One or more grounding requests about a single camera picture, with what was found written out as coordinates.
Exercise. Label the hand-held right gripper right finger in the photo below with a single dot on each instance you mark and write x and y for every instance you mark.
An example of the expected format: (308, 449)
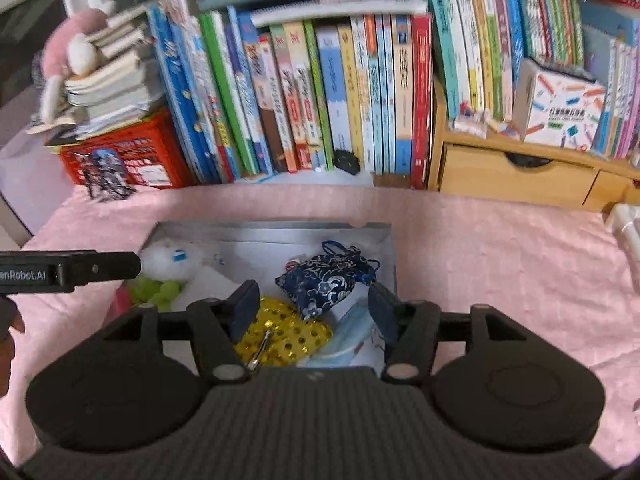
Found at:
(382, 312)

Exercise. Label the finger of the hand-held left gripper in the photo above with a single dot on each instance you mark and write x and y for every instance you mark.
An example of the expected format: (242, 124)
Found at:
(117, 266)

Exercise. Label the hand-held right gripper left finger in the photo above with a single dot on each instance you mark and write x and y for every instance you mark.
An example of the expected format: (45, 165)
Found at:
(245, 305)

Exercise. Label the blue face mask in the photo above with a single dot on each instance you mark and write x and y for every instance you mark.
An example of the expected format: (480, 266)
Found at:
(350, 330)

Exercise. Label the lime green scrunchie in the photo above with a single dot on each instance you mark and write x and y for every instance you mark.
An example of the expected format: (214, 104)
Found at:
(155, 290)

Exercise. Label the white fluffy plush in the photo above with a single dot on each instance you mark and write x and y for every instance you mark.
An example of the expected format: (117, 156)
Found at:
(165, 260)

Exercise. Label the grey cardboard box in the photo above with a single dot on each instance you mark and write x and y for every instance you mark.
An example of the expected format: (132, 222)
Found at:
(240, 240)

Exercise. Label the blue brocade pouch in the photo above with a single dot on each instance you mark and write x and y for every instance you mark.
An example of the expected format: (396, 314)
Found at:
(320, 280)

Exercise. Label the person's left hand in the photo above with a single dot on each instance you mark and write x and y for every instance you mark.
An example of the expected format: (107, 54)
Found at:
(9, 340)

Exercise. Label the miniature black bicycle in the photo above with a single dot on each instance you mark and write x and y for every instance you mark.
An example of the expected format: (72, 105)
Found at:
(95, 190)

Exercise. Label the red plastic crate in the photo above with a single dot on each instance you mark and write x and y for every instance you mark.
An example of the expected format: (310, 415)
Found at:
(160, 150)

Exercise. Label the pink tablecloth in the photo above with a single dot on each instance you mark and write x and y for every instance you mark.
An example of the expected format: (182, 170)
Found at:
(500, 270)

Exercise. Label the wooden desk organizer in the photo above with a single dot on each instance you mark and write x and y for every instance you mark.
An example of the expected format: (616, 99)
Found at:
(475, 170)

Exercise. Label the stack of worn books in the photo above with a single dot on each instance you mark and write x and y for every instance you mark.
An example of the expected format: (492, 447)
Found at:
(110, 90)

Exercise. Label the small white wrapped pieces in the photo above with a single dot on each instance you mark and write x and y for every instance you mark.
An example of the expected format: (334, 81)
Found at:
(470, 122)

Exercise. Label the row of large picture books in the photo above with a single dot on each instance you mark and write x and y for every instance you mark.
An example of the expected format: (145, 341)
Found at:
(300, 100)

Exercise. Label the pink plush toy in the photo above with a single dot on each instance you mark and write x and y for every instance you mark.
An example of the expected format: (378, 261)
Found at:
(65, 45)

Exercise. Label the white plastic tube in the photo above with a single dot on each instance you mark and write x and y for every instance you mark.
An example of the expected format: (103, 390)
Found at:
(625, 220)

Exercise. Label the white printed card box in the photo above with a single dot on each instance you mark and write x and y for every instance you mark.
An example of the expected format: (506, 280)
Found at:
(560, 105)

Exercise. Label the row of small paperback books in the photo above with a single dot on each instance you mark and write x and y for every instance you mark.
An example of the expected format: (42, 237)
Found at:
(475, 35)

